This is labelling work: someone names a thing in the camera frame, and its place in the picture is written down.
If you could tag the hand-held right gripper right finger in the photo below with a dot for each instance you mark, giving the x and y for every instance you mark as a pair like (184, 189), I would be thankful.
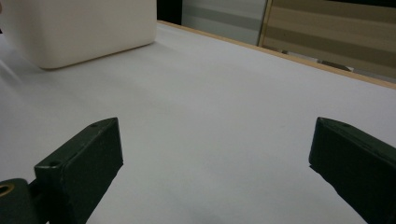
(358, 168)

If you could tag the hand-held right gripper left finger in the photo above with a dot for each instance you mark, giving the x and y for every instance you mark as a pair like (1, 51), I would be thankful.
(81, 171)

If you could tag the white plastic storage bin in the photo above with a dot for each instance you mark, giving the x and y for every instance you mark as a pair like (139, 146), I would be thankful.
(81, 28)

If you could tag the white table cover sheet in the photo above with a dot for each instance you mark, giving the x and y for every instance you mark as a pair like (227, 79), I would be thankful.
(202, 109)

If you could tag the light wooden desk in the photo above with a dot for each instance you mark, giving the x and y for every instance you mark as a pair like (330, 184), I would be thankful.
(327, 31)

